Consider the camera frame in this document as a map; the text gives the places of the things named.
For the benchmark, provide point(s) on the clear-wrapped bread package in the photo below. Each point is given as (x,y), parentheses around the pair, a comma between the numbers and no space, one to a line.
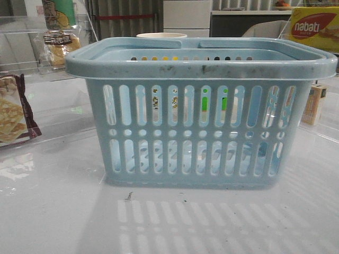
(59,43)

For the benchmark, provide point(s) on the light blue plastic basket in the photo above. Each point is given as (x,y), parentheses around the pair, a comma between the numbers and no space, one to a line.
(146,98)

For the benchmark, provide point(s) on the green cap drink bottle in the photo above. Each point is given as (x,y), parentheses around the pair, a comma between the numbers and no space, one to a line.
(205,101)

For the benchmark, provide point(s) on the yellow popcorn paper cup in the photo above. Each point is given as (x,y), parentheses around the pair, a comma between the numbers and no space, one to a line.
(161,35)

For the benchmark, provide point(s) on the white cabinet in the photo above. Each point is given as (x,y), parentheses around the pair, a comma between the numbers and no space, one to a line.
(187,17)

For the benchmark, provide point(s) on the beige armchair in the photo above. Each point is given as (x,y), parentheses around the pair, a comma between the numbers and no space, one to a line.
(271,29)

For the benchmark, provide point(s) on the small beige carton box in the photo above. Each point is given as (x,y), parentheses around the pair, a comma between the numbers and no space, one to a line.
(313,108)

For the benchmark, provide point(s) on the brown cracker snack bag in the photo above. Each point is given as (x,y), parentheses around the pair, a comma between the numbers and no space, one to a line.
(17,120)

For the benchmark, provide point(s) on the clear acrylic left shelf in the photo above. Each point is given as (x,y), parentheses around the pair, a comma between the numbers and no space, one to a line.
(59,102)

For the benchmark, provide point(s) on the green cartoon drink bottle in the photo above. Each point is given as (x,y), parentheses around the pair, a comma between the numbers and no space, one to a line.
(59,14)

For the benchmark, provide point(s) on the fruit plate on counter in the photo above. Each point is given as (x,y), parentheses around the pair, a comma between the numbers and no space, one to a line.
(284,5)

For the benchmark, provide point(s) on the yellow Nabati wafer box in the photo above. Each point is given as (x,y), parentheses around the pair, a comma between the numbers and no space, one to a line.
(315,27)

